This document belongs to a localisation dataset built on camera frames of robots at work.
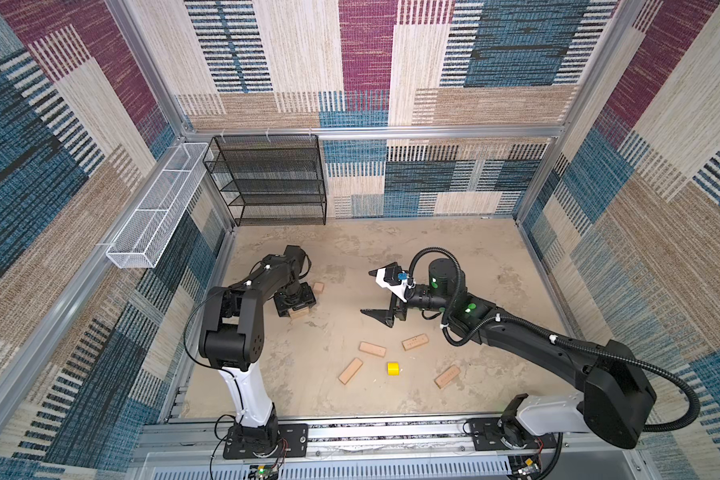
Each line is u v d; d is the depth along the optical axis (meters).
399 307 0.64
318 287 0.99
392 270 0.60
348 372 0.83
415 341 0.89
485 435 0.73
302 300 0.87
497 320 0.55
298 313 0.92
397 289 0.62
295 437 0.74
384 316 0.64
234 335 0.50
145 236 0.71
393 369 0.83
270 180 1.09
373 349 0.87
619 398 0.41
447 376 0.83
